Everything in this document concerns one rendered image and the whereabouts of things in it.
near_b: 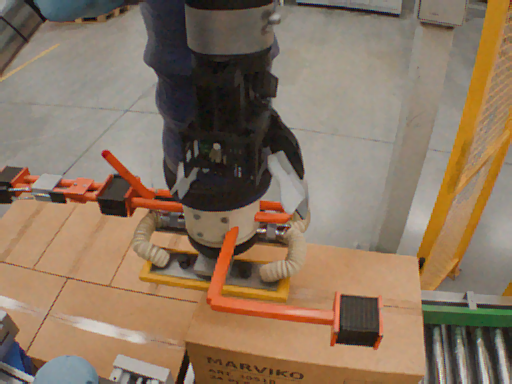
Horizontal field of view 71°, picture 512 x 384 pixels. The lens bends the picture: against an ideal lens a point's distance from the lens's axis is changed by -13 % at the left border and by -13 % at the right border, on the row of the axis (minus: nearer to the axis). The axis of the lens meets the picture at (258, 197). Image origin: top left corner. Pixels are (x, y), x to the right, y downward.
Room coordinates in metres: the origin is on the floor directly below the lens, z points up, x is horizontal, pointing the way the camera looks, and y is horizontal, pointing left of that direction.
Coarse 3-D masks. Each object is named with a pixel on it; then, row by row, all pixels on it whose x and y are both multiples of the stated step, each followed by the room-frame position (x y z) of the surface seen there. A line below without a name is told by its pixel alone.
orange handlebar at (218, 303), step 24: (72, 192) 0.73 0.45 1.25; (168, 192) 0.74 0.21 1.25; (264, 216) 0.66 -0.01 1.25; (288, 216) 0.66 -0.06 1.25; (216, 264) 0.52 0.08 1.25; (216, 288) 0.46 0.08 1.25; (240, 312) 0.42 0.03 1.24; (264, 312) 0.41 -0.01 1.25; (288, 312) 0.41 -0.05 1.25; (312, 312) 0.41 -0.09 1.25
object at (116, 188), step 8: (112, 176) 0.78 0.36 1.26; (120, 176) 0.78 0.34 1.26; (136, 176) 0.78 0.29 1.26; (104, 184) 0.74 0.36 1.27; (112, 184) 0.76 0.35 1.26; (120, 184) 0.76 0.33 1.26; (128, 184) 0.76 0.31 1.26; (104, 192) 0.73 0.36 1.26; (112, 192) 0.73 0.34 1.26; (120, 192) 0.73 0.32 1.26; (128, 192) 0.71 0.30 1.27; (136, 192) 0.74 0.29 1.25; (104, 200) 0.69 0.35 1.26; (112, 200) 0.69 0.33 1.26; (120, 200) 0.69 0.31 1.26; (128, 200) 0.70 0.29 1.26; (104, 208) 0.70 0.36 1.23; (112, 208) 0.70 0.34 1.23; (120, 208) 0.70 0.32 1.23; (128, 208) 0.69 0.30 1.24; (136, 208) 0.72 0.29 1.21; (120, 216) 0.69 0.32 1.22
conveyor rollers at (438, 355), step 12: (432, 324) 0.81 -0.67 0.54; (432, 336) 0.76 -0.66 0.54; (456, 336) 0.74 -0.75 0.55; (480, 336) 0.73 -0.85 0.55; (492, 336) 0.73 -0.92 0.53; (432, 348) 0.71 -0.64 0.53; (456, 348) 0.69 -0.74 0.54; (480, 348) 0.67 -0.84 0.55; (504, 348) 0.66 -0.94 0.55; (432, 360) 0.66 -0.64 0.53; (444, 360) 0.65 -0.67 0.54; (456, 360) 0.64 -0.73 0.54; (480, 360) 0.62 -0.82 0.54; (504, 360) 0.61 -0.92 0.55; (444, 372) 0.59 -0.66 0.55; (456, 372) 0.60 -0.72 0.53; (468, 372) 0.58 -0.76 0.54; (480, 372) 0.58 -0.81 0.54; (504, 372) 0.56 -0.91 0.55
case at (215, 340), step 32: (256, 256) 0.81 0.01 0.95; (320, 256) 0.81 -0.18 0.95; (352, 256) 0.81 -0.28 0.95; (384, 256) 0.81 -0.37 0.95; (320, 288) 0.69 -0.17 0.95; (352, 288) 0.69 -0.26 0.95; (384, 288) 0.69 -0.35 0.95; (416, 288) 0.68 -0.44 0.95; (192, 320) 0.59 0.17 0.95; (224, 320) 0.59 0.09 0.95; (256, 320) 0.59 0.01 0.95; (384, 320) 0.58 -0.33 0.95; (416, 320) 0.57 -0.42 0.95; (192, 352) 0.53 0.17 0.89; (224, 352) 0.51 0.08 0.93; (256, 352) 0.50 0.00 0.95; (288, 352) 0.50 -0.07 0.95; (320, 352) 0.49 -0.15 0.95; (352, 352) 0.49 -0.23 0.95; (384, 352) 0.48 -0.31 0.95; (416, 352) 0.48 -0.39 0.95
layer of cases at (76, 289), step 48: (96, 192) 1.62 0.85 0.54; (0, 240) 1.24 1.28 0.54; (48, 240) 1.26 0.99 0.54; (96, 240) 1.27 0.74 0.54; (0, 288) 0.95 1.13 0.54; (48, 288) 0.97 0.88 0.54; (96, 288) 0.99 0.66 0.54; (144, 288) 1.00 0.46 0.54; (48, 336) 0.74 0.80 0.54; (96, 336) 0.76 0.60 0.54; (144, 336) 0.78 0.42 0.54
